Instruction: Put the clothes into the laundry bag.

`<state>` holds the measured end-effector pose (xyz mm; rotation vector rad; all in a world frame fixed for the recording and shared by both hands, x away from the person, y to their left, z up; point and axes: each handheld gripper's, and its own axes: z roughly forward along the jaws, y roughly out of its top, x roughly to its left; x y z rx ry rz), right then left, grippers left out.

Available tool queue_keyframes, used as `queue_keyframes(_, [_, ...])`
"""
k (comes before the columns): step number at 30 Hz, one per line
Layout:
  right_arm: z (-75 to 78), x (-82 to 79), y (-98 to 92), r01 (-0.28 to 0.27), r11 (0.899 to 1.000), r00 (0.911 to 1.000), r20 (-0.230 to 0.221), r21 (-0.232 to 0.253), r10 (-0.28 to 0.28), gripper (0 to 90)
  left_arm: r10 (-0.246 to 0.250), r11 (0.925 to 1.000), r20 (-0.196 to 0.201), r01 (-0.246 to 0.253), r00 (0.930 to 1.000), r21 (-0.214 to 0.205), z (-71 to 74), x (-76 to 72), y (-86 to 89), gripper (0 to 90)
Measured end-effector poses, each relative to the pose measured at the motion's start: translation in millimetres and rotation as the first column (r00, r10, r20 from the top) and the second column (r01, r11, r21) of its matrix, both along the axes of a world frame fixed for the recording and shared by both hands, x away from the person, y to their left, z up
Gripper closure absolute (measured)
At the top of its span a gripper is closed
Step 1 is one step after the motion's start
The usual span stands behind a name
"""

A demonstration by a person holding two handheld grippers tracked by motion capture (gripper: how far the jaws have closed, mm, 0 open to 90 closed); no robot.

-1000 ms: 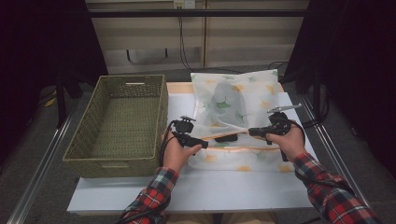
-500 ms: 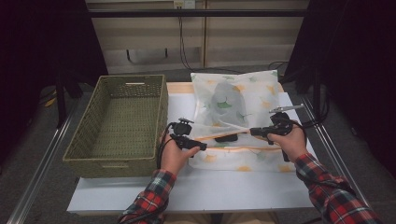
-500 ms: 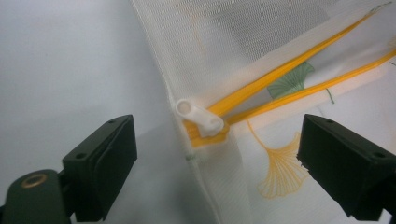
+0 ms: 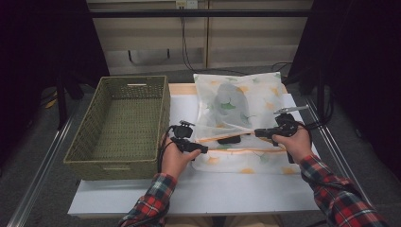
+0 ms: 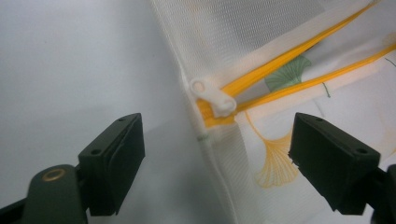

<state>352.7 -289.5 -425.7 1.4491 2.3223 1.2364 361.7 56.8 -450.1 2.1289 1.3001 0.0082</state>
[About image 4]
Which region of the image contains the hand-held gripper cable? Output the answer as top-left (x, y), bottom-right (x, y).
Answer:
top-left (297, 121), bottom-right (314, 149)
top-left (156, 125), bottom-right (176, 174)

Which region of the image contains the person's left hand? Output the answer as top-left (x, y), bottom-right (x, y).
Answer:
top-left (160, 134), bottom-right (202, 181)

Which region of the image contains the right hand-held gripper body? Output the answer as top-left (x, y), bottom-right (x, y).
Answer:
top-left (272, 104), bottom-right (311, 137)

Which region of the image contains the right hand-held gripper cable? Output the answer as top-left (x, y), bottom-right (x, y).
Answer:
top-left (297, 121), bottom-right (314, 149)

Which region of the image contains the black metal stand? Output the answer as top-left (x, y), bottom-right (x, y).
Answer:
top-left (56, 72), bottom-right (85, 131)
top-left (316, 67), bottom-right (326, 122)

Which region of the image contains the white leaf-print zip bag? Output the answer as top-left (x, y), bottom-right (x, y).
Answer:
top-left (192, 71), bottom-right (300, 175)

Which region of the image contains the dark curtain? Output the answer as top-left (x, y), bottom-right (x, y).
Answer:
top-left (0, 0), bottom-right (110, 165)
top-left (288, 0), bottom-right (401, 181)

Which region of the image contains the black horizontal bar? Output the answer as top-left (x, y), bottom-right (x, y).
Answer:
top-left (89, 9), bottom-right (313, 19)

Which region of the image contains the metal floor rail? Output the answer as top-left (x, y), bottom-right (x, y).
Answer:
top-left (304, 97), bottom-right (384, 227)
top-left (6, 100), bottom-right (83, 227)

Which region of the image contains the white wall socket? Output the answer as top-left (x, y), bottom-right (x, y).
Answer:
top-left (175, 0), bottom-right (199, 9)

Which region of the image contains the black wall cable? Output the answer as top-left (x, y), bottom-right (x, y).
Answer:
top-left (180, 16), bottom-right (291, 79)

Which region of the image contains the person's right hand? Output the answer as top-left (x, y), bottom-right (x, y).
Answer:
top-left (271, 127), bottom-right (313, 166)

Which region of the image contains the left hand-held gripper cable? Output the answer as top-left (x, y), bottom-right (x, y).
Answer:
top-left (156, 125), bottom-right (176, 174)

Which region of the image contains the black cable bundle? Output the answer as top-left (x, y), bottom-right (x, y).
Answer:
top-left (306, 91), bottom-right (336, 131)

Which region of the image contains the green woven basket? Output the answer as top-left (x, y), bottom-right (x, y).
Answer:
top-left (63, 75), bottom-right (171, 182)

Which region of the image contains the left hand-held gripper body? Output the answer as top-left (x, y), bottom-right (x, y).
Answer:
top-left (169, 120), bottom-right (196, 154)

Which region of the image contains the black cloth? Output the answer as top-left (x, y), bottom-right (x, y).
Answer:
top-left (213, 82), bottom-right (253, 146)

